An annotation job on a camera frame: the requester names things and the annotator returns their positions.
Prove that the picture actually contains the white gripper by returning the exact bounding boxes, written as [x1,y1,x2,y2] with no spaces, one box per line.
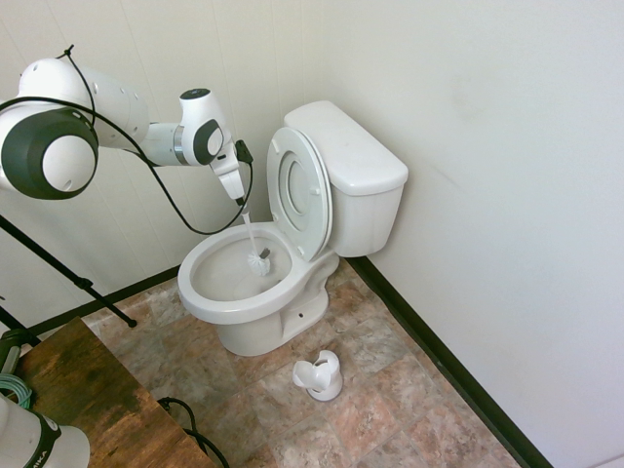
[209,154,248,207]

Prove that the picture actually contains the white toilet brush grey handle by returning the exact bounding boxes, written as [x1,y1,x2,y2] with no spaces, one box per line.
[240,202,274,278]

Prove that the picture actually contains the white toilet seat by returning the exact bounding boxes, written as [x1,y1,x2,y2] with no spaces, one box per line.
[265,125,335,264]

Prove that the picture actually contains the white toilet tank lid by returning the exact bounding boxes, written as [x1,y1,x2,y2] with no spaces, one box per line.
[283,100,410,194]

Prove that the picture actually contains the white toilet tank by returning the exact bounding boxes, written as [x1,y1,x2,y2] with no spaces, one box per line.
[321,170,406,258]

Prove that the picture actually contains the white toilet bowl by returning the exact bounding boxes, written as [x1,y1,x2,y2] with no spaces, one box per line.
[176,221,340,358]

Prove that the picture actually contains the white toilet brush holder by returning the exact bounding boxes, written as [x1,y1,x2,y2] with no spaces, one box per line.
[291,349,343,402]

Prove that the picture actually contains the brown wooden table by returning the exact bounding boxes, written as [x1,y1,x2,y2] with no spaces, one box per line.
[14,315,215,468]

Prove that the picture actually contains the dark green cylinder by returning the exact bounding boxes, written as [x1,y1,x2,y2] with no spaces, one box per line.
[0,329,31,377]

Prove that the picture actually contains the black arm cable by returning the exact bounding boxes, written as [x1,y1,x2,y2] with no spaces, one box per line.
[0,44,255,235]

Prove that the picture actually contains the black wall baseboard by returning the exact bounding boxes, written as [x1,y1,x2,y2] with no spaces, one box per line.
[0,265,182,342]
[346,255,555,468]

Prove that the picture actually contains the black camera tripod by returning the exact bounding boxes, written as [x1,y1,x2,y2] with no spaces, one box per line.
[0,214,138,348]

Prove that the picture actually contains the black cable on table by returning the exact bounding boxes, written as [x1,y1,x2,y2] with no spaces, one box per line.
[156,397,230,468]

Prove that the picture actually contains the green coiled cable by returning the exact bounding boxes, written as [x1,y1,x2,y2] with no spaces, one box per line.
[0,372,35,411]

